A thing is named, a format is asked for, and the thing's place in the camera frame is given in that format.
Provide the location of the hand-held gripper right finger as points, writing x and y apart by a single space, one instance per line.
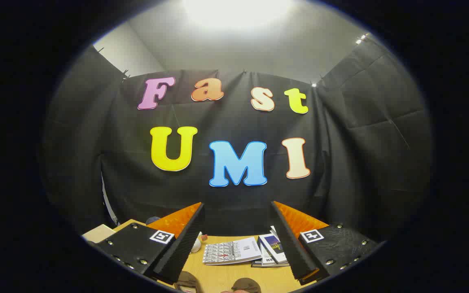
295 256

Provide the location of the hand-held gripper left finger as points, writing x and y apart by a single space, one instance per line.
136 246

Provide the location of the cream fabric storage box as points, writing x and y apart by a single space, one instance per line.
98 233

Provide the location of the brown woolly slipper shoe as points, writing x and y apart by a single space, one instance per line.
186 280
246 284

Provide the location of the white book with night photo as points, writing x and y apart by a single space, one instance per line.
273 246

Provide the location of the grey penguin plush toy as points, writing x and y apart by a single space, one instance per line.
153 220

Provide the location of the dark framed book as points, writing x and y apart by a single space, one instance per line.
259 264

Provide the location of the white duck plush toy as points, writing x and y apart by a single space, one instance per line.
196 245

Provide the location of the grey patterned book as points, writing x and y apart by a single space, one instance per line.
230 251

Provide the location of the black backdrop cloth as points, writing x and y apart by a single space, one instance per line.
234 122

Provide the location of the grey metal frame pole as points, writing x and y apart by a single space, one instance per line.
108 203

